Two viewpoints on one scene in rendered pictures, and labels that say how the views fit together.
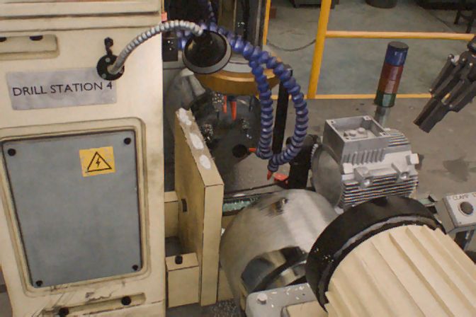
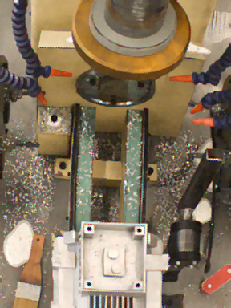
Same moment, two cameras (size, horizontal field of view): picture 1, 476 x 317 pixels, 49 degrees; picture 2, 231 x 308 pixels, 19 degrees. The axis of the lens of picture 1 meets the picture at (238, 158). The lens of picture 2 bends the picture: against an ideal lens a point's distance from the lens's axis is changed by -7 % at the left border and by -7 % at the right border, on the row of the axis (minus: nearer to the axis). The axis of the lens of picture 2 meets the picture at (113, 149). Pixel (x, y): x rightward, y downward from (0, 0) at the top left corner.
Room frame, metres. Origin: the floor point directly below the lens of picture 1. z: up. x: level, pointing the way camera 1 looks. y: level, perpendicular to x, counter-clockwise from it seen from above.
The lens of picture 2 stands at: (1.08, -0.54, 2.16)
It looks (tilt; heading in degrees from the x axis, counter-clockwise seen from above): 66 degrees down; 101
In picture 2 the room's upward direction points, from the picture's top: 12 degrees clockwise
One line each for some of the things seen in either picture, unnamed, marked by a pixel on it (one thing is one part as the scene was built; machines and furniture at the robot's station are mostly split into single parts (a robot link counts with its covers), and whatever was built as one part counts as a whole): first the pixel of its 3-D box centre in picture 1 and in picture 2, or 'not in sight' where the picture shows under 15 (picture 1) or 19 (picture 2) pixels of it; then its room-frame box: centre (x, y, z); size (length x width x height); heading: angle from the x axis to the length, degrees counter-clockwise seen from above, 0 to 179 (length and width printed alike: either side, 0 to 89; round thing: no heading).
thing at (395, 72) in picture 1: (392, 68); not in sight; (1.44, -0.43, 1.14); 0.06 x 0.06 x 0.04
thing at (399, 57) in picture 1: (396, 54); not in sight; (1.44, -0.43, 1.19); 0.06 x 0.06 x 0.04
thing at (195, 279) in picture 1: (180, 208); (115, 70); (0.93, 0.13, 0.97); 0.30 x 0.11 x 0.34; 19
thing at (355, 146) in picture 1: (354, 140); (111, 262); (1.07, -0.27, 1.11); 0.12 x 0.11 x 0.07; 111
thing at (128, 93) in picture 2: not in sight; (115, 87); (0.95, 0.07, 1.02); 0.15 x 0.02 x 0.15; 19
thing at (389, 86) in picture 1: (389, 82); not in sight; (1.44, -0.43, 1.10); 0.06 x 0.06 x 0.04
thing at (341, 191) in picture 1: (361, 170); (107, 293); (1.08, -0.31, 1.02); 0.20 x 0.19 x 0.19; 111
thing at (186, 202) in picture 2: (282, 113); (199, 185); (1.15, -0.10, 1.12); 0.04 x 0.03 x 0.26; 109
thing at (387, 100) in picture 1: (385, 95); not in sight; (1.44, -0.43, 1.05); 0.06 x 0.06 x 0.04
